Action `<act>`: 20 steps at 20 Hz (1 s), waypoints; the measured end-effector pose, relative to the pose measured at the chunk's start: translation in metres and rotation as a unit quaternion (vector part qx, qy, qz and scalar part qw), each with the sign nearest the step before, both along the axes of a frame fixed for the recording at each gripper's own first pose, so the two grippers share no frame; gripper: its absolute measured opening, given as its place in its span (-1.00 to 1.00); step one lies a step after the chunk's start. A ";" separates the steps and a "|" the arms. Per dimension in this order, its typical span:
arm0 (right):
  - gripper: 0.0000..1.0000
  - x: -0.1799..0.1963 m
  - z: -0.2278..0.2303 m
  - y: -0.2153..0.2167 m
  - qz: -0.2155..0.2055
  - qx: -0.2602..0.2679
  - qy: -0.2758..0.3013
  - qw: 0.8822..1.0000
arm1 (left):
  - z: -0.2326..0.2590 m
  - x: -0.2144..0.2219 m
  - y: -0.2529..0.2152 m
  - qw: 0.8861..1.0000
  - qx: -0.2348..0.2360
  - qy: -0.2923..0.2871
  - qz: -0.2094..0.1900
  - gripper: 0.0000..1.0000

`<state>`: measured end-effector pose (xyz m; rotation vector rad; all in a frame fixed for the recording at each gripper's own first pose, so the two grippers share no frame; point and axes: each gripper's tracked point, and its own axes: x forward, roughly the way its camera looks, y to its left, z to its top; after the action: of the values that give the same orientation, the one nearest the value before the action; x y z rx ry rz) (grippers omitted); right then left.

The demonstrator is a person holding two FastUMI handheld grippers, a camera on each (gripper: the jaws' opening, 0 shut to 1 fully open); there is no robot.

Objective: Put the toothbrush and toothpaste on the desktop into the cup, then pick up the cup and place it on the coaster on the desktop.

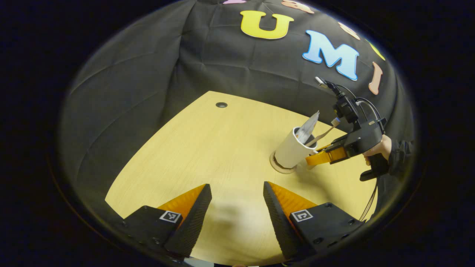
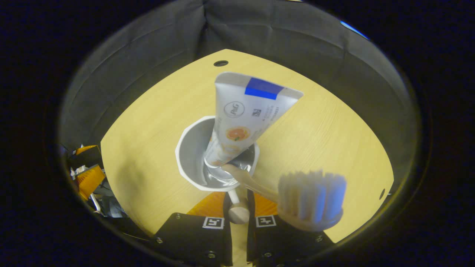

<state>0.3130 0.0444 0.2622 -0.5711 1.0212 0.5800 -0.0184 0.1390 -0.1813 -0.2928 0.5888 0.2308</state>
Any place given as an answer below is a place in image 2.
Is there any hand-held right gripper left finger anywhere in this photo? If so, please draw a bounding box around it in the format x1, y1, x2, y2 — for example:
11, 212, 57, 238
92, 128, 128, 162
150, 191, 234, 267

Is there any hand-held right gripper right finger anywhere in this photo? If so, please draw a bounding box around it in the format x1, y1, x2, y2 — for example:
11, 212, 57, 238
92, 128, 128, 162
246, 189, 335, 267

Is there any beige toothbrush with white bristles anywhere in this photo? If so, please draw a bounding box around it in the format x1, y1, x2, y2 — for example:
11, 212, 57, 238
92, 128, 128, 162
222, 163, 348, 233

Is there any white cup with wooden handle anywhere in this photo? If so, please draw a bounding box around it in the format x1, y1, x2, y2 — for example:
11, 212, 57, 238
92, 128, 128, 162
175, 116, 260, 225

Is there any silver toothpaste tube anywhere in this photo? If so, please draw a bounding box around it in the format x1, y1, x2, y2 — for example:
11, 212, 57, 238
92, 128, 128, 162
203, 72, 304, 169

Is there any light wooden desktop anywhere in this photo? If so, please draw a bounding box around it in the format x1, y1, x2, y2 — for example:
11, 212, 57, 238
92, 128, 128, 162
100, 49, 395, 267

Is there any black backdrop cloth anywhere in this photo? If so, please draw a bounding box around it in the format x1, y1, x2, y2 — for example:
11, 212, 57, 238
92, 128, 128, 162
59, 0, 420, 208

